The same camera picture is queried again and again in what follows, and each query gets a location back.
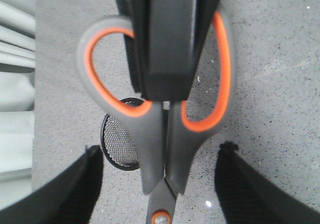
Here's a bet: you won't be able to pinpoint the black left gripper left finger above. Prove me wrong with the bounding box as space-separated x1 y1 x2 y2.
0 145 104 224

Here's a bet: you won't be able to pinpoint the black centre left gripper right finger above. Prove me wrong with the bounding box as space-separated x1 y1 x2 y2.
115 0 220 101

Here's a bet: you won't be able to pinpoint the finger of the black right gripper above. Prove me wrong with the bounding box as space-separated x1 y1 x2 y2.
214 141 320 224

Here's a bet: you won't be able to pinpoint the grey and orange scissors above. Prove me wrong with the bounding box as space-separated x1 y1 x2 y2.
76 6 237 224

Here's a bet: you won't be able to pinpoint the black mesh pen bucket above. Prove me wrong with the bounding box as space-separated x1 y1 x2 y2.
100 97 166 171

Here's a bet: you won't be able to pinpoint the grey curtain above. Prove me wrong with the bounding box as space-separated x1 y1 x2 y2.
0 0 36 194

